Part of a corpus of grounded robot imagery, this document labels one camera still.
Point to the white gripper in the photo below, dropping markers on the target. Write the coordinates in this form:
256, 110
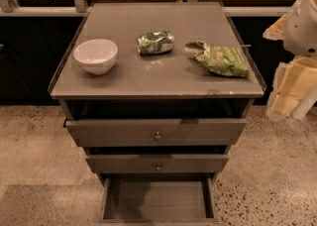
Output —
302, 33

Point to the top grey drawer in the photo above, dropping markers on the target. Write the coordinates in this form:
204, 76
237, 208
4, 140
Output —
155, 132

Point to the middle grey drawer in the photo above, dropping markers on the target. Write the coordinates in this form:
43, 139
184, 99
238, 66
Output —
175, 163

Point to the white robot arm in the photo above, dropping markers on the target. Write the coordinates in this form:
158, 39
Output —
300, 29

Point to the grey drawer cabinet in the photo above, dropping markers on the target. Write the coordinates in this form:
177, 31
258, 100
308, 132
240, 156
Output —
172, 85

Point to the crushed green soda can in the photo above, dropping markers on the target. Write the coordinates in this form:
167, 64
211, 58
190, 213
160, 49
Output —
155, 43

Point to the grey drawer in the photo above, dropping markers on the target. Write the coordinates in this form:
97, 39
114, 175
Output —
155, 132
175, 163
156, 201

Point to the green jalapeno chip bag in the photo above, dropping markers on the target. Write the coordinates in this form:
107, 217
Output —
225, 61

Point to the white ceramic bowl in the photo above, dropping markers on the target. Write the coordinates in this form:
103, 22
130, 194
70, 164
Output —
96, 56

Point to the bottom grey drawer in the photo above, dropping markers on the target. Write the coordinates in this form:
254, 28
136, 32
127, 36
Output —
156, 201

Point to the white pipe post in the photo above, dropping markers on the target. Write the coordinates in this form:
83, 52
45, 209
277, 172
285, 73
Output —
305, 104

